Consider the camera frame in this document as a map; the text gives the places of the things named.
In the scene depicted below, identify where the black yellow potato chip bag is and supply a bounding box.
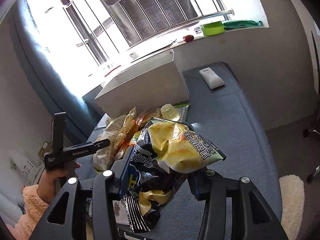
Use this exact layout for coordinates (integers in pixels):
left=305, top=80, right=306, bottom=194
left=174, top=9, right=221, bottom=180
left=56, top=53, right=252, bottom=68
left=124, top=118, right=226, bottom=233

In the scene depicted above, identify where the pink fuzzy sleeve forearm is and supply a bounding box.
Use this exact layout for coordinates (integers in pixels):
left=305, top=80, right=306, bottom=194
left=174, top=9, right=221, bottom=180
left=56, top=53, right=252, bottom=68
left=7, top=185, right=49, bottom=240

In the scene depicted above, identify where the left hand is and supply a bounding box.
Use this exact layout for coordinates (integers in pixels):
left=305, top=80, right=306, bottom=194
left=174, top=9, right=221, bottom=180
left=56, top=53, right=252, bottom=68
left=37, top=168, right=69, bottom=204

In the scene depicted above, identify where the clear crispy snack bag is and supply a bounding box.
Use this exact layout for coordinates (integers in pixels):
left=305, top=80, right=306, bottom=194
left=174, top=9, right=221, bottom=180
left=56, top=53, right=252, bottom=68
left=93, top=107, right=146, bottom=174

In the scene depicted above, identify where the blue curtain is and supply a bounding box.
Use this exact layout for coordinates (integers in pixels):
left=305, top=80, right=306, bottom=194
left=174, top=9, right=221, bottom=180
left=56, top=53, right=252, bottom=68
left=8, top=0, right=102, bottom=144

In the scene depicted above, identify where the jelly cup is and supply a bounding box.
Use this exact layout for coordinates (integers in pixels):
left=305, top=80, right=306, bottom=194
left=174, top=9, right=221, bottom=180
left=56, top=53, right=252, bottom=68
left=161, top=103, right=180, bottom=121

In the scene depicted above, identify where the blue grey sofa cushion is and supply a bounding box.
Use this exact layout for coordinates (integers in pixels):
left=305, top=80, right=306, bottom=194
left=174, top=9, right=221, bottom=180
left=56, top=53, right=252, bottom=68
left=75, top=61, right=283, bottom=240

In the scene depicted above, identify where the clear green label packet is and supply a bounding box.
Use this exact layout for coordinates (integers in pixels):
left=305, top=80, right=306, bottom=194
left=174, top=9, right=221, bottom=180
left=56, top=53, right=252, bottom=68
left=174, top=103, right=190, bottom=122

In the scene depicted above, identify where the white fluffy rug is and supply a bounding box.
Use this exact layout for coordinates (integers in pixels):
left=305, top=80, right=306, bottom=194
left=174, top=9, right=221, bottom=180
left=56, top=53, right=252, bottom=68
left=279, top=174, right=305, bottom=239

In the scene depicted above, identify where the white cardboard storage box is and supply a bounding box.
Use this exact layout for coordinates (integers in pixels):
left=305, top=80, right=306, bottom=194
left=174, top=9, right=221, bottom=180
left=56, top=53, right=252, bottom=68
left=95, top=49, right=190, bottom=119

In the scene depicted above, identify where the white remote control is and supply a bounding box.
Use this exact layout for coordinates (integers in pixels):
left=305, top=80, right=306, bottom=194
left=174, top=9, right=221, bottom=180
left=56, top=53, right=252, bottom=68
left=199, top=67, right=225, bottom=89

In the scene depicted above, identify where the grey cardboard sheet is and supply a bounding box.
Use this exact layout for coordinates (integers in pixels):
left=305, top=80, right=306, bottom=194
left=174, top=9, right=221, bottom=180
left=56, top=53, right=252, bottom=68
left=130, top=38, right=177, bottom=60

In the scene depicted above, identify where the red apple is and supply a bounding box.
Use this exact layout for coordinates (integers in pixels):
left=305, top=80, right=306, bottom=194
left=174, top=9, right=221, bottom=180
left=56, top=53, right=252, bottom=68
left=183, top=35, right=194, bottom=42

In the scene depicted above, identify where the green lidded container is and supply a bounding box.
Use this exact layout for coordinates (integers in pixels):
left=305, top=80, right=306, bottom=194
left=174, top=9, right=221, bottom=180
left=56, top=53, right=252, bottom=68
left=200, top=21, right=225, bottom=37

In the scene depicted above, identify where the green wet wipes pack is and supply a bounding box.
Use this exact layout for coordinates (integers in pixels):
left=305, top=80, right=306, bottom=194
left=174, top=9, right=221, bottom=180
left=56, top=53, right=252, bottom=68
left=222, top=20, right=264, bottom=30

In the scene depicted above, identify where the dark hanging towel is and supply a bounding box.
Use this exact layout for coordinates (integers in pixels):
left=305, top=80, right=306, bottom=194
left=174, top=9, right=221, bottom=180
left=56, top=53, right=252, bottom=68
left=101, top=0, right=197, bottom=46

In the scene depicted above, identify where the metal window rail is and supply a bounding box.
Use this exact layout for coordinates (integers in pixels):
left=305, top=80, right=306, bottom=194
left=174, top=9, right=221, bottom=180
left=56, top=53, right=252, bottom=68
left=127, top=9, right=235, bottom=52

